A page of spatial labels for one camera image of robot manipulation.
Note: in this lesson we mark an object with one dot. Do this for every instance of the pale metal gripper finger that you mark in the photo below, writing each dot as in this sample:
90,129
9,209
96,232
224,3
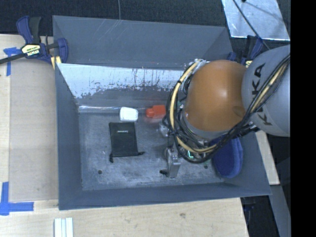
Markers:
174,165
165,130

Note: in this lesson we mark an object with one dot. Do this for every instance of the red plastic block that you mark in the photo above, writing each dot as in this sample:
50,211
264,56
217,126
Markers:
156,110

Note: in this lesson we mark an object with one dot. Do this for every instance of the dark blue cloth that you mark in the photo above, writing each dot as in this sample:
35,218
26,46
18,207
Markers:
229,162

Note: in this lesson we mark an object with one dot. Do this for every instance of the black cloth pouch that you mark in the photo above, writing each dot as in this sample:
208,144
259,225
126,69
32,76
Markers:
123,139

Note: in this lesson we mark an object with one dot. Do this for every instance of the grey metal bin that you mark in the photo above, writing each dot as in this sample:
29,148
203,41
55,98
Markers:
98,181

